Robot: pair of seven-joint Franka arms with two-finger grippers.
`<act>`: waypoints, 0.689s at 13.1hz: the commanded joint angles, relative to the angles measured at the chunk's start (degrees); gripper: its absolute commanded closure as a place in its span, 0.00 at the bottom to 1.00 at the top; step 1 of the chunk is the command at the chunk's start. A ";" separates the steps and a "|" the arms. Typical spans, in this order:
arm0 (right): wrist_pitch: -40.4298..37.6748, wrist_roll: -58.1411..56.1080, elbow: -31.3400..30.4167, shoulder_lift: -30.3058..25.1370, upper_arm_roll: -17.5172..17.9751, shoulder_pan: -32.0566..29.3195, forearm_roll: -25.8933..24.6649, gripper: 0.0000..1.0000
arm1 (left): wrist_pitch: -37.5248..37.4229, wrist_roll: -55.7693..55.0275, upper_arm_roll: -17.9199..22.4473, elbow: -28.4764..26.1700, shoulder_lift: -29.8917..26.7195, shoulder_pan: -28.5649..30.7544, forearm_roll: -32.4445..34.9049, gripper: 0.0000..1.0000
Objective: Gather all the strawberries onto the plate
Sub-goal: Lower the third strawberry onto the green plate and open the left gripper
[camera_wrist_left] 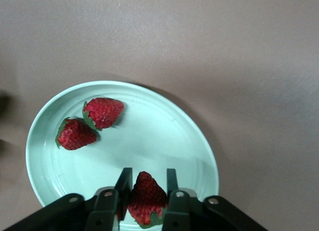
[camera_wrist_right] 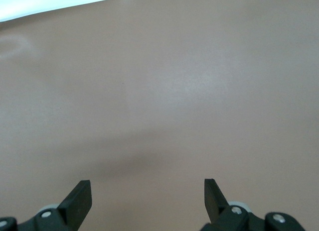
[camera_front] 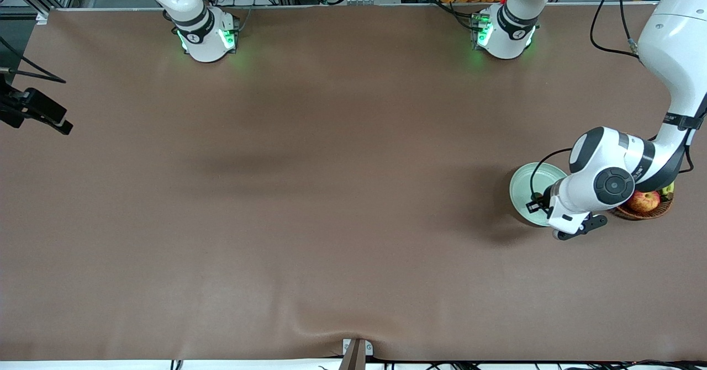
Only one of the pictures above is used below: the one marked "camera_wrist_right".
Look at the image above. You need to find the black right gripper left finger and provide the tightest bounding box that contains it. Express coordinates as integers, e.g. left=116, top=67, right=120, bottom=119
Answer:
left=18, top=180, right=92, bottom=231

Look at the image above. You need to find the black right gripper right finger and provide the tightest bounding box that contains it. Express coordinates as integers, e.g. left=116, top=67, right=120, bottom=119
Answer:
left=200, top=178, right=265, bottom=231

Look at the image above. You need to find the brown table mat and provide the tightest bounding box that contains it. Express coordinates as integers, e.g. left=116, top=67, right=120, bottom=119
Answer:
left=0, top=0, right=319, bottom=231

